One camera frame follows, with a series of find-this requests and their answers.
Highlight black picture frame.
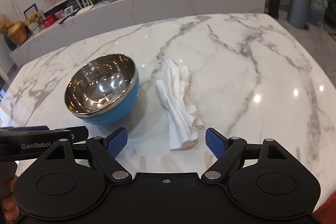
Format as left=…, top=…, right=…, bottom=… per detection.
left=24, top=4, right=37, bottom=20

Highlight grey pedal trash can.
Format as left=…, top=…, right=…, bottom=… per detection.
left=286, top=0, right=312, bottom=29

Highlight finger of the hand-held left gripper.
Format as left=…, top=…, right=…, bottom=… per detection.
left=70, top=126, right=89, bottom=143

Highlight blue steel bowl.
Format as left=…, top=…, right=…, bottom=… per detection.
left=64, top=54, right=139, bottom=126

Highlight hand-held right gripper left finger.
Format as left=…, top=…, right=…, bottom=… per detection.
left=39, top=127, right=133, bottom=184

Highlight white router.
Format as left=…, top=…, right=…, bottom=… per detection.
left=75, top=0, right=95, bottom=14

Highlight person's left hand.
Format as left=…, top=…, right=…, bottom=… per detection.
left=1, top=177, right=19, bottom=222

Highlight golden vase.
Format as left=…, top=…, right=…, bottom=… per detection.
left=8, top=21, right=28, bottom=45

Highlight white paper towel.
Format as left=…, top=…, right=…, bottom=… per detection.
left=154, top=58, right=205, bottom=151

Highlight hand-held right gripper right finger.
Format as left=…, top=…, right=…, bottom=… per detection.
left=201, top=127, right=292, bottom=184

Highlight dried yellow flowers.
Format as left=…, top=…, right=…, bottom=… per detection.
left=0, top=14, right=13, bottom=34

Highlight bin with clear bag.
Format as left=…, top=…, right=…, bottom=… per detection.
left=307, top=0, right=328, bottom=26

